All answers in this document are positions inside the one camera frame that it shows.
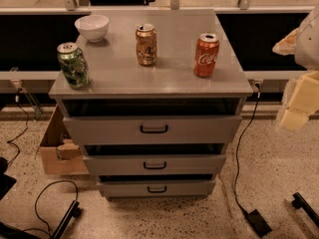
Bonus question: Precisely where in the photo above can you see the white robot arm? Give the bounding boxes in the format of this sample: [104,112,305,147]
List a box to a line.
[272,5,319,131]

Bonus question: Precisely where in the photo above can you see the black power adapter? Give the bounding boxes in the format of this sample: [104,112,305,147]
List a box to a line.
[245,210,272,237]

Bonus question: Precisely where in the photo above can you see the grey drawer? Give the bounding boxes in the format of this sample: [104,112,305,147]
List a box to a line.
[84,154,225,175]
[64,116,241,145]
[97,180,215,198]

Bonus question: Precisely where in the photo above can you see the white bowl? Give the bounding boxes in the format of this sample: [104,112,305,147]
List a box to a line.
[75,15,110,42]

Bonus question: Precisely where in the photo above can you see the grey top drawer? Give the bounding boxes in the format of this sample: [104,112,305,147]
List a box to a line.
[64,116,241,145]

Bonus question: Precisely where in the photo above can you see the green soda can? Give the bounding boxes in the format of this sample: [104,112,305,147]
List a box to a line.
[57,42,89,89]

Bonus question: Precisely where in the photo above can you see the black left wall cable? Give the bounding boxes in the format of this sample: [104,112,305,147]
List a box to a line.
[6,88,30,166]

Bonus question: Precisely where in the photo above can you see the grey drawer cabinet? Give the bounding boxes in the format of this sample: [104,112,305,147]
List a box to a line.
[48,8,254,202]

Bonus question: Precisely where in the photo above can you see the black stand leg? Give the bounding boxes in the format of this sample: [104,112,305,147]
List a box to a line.
[292,192,319,228]
[50,200,82,239]

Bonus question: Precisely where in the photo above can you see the black floor cable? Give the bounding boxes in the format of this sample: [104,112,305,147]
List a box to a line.
[19,179,80,236]

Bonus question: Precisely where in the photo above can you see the black right cable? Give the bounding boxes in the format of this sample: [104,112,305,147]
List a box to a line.
[232,89,262,214]

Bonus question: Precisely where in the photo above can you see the black object left edge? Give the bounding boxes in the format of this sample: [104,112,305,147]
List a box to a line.
[0,157,16,200]

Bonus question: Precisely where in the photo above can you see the red Coca-Cola can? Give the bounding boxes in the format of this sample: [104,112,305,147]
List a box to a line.
[193,33,219,78]

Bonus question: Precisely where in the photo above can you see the metal railing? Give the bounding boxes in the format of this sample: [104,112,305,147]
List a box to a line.
[0,0,319,16]

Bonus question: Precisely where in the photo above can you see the grey middle drawer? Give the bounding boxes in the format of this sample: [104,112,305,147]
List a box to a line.
[84,154,225,175]

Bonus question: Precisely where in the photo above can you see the grey bottom drawer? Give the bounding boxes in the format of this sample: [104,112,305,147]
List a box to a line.
[97,180,215,198]

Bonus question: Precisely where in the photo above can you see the gold soda can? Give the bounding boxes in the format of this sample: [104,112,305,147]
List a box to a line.
[136,23,158,66]

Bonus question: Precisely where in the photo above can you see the black left stand leg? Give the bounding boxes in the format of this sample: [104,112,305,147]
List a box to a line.
[50,200,82,239]

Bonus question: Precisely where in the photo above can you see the black right stand leg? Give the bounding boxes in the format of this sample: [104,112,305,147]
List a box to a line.
[292,192,319,228]

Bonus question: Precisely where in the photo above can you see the cardboard box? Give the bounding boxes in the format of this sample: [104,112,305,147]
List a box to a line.
[39,107,88,175]

